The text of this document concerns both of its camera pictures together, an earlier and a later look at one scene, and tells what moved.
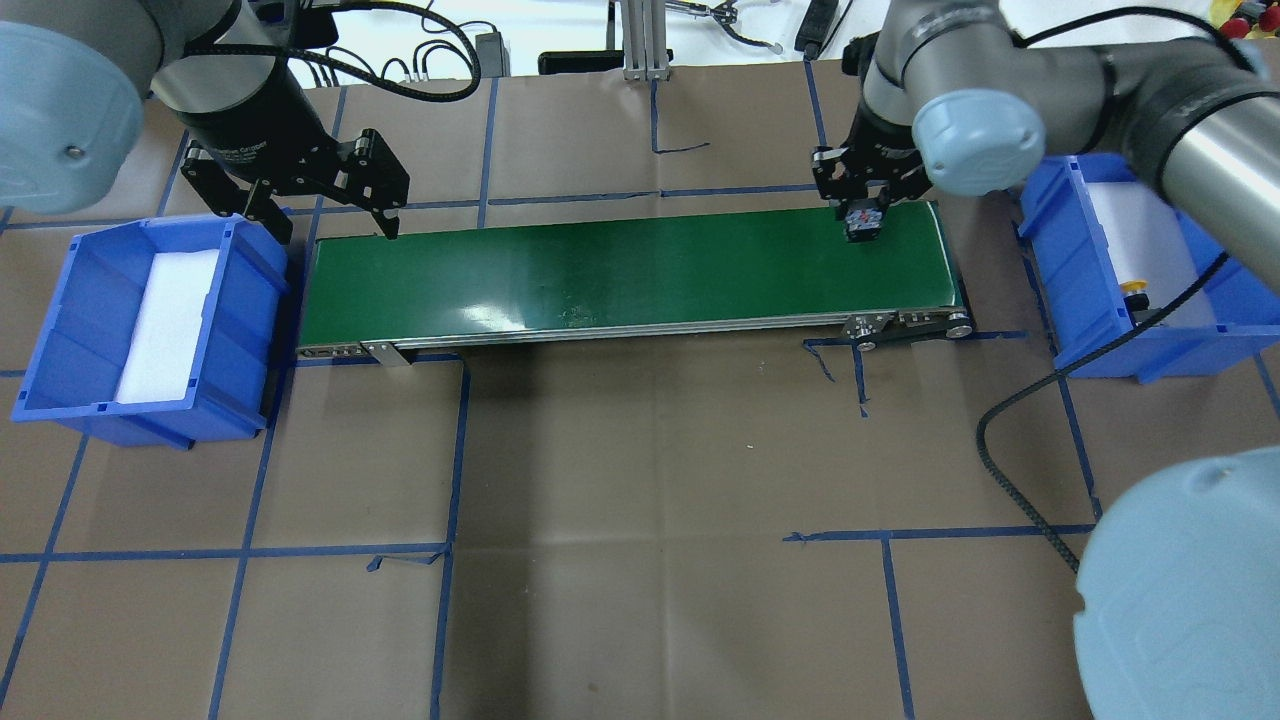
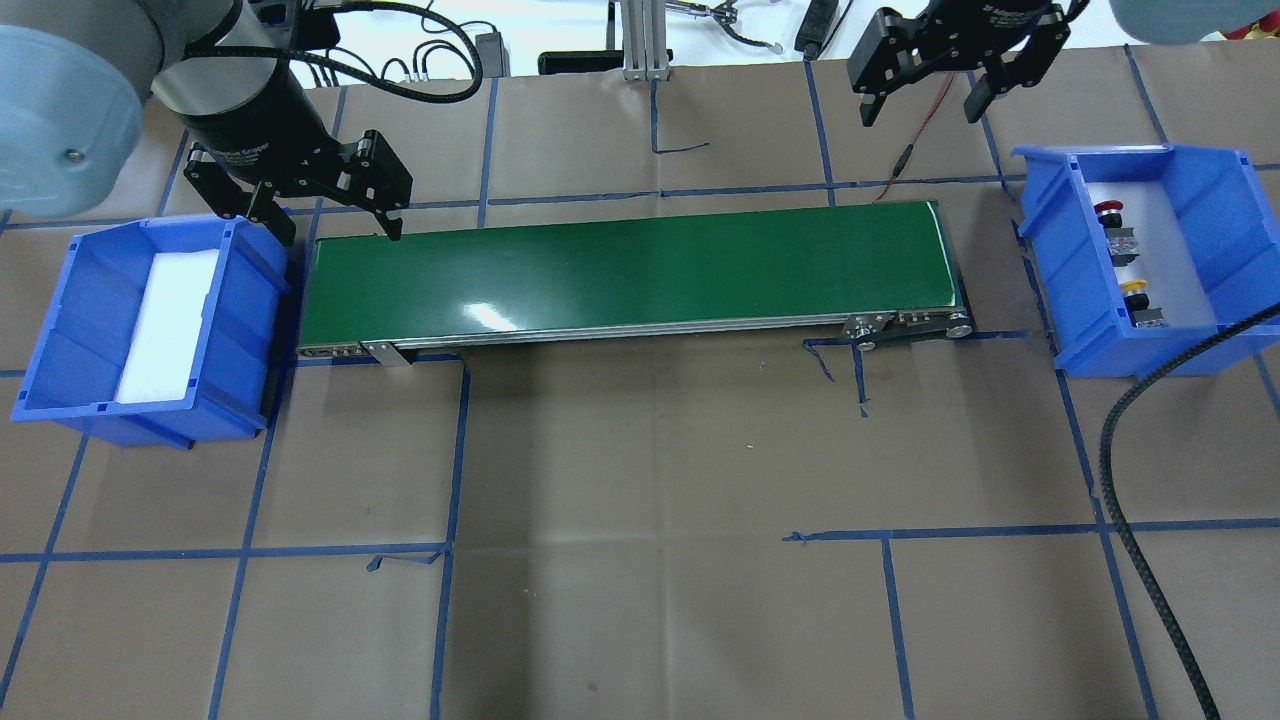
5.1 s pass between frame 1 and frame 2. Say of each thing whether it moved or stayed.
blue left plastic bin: stayed
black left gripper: stayed
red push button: moved
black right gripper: moved
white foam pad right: stayed
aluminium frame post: stayed
